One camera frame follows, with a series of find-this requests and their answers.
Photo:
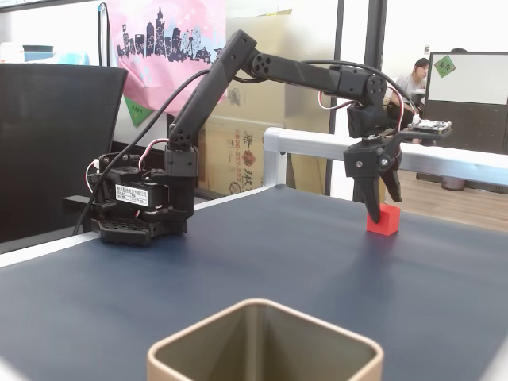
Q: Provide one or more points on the red cube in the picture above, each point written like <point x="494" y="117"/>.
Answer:
<point x="391" y="222"/>

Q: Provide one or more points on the beige square metal container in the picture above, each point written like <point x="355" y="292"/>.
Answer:
<point x="278" y="349"/>

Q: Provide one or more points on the small grey trash bin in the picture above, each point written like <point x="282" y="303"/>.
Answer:
<point x="452" y="183"/>

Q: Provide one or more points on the person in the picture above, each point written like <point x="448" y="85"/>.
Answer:
<point x="409" y="83"/>

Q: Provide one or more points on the black partition with whiteboard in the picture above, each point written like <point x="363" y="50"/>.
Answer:
<point x="476" y="123"/>

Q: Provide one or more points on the green diamond paper sign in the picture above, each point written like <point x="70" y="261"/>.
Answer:
<point x="444" y="66"/>

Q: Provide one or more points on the plain brown cardboard box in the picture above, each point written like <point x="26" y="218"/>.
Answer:
<point x="262" y="99"/>

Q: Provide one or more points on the cardboard box with red print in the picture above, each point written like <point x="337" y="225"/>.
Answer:
<point x="238" y="158"/>

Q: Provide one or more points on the cardboard box behind frosted glass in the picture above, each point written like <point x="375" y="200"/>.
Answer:
<point x="258" y="24"/>

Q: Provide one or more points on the green triangular pennant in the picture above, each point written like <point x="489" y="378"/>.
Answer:
<point x="137" y="111"/>

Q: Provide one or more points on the pink skyline banner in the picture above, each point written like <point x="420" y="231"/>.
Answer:
<point x="170" y="24"/>

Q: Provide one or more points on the silver aluminium table frame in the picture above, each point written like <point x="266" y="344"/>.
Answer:
<point x="309" y="143"/>

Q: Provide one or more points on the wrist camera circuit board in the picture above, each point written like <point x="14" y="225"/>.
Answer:
<point x="430" y="127"/>

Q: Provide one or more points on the black glass wall post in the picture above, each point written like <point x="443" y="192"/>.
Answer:
<point x="375" y="35"/>

